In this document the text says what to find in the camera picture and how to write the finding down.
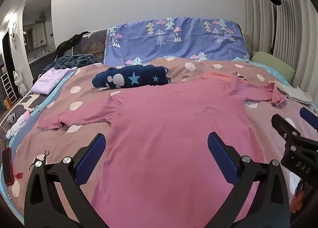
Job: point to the dark blue fleece blanket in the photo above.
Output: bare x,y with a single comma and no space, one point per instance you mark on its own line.
72,60

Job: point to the pink long-sleeved shirt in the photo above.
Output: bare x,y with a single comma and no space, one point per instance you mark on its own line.
174,131

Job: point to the brown patterned headboard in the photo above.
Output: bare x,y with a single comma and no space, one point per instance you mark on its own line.
94,44

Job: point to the pink polka-dot blanket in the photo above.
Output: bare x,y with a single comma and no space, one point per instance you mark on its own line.
87,101

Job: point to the red phone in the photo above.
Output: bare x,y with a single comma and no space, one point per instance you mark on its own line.
7,166

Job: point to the wall mirror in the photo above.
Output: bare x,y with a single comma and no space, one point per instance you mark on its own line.
37,35

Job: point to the beige curtain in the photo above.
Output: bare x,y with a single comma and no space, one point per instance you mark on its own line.
298,31

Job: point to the white plush toy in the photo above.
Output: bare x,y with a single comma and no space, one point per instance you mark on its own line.
17,125

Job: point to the salmon pink cloth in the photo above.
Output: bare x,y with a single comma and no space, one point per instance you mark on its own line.
213,76

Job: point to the white cat figurine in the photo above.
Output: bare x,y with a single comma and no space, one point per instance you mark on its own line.
19,84

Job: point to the purple tree-print sheet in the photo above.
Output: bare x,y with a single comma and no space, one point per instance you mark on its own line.
186,44

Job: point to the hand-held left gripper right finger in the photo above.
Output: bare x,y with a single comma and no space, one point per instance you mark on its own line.
221,152

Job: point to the person's right hand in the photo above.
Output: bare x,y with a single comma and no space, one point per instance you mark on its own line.
298,202

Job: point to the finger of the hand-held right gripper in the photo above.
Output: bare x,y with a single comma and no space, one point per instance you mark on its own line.
309,117
280,123

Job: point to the white shelf rack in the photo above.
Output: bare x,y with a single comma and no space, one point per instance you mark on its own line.
8,88

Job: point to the green plant sprig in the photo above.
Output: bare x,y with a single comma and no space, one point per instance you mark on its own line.
41,18

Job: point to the grey deer-print bedsheet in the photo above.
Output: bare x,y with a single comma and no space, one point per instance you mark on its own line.
27,103

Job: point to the navy star-print garment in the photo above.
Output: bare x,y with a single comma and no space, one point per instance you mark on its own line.
139,77

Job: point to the green pillow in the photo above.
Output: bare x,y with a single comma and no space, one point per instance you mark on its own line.
273,65

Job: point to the dark counter cabinet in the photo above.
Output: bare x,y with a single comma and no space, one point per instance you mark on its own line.
39,62

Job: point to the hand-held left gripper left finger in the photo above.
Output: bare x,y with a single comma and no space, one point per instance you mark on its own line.
90,154

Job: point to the orange paper bag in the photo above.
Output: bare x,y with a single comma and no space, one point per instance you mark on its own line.
8,104

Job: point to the folded lilac cloth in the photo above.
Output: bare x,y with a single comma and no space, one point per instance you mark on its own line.
47,81

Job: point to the panda wall decoration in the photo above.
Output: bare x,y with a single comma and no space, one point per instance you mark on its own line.
13,35

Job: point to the black jacket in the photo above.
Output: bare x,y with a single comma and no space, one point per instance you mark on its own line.
69,43

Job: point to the cream white cloth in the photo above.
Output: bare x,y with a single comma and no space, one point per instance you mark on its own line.
298,95

